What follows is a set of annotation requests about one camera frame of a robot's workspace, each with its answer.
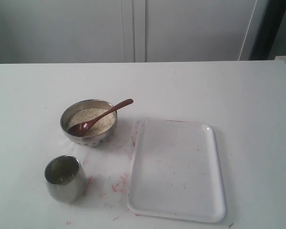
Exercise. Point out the brown wooden spoon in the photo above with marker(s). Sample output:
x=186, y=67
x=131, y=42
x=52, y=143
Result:
x=81, y=128

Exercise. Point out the steel rice bowl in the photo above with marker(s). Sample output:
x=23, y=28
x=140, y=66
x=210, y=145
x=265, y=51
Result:
x=88, y=140

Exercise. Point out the small steel cup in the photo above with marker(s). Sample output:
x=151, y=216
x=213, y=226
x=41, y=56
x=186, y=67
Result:
x=65, y=179

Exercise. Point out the white plastic tray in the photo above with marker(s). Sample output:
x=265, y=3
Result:
x=176, y=172

